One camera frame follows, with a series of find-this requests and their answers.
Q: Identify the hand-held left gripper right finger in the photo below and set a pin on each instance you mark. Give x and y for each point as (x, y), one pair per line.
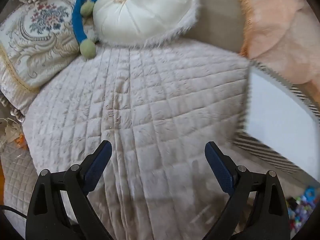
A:
(220, 167)

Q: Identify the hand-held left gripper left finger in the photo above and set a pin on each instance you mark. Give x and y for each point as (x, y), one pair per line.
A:
(98, 165)

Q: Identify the striped tray with white inside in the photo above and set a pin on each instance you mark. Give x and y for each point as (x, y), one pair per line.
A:
(275, 110)

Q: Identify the pile of colourful jewelry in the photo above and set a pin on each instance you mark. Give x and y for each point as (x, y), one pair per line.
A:
(301, 205)

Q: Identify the beige quilted blanket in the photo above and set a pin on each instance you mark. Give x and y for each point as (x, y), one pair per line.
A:
(150, 92)

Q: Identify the green and blue plush toy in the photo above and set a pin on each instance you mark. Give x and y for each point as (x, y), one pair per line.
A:
(78, 20)

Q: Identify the floral embroidered cushion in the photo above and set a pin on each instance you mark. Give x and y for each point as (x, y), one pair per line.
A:
(37, 30)

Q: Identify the beige upholstered backrest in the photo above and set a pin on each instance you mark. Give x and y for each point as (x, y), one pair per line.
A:
(217, 10)

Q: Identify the peach fringed cloth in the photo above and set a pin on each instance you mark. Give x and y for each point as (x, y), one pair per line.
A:
(280, 20)

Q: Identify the round white fringed cushion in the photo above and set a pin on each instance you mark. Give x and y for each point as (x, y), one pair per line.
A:
(140, 10)

